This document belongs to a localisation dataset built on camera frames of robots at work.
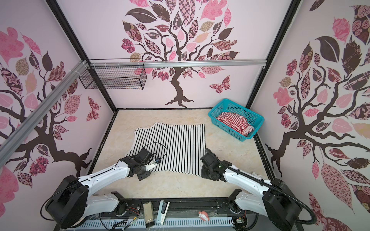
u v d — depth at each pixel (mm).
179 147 975
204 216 669
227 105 1145
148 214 697
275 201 407
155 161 789
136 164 632
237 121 1071
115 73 947
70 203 406
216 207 735
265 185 447
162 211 707
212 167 653
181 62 945
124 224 724
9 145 500
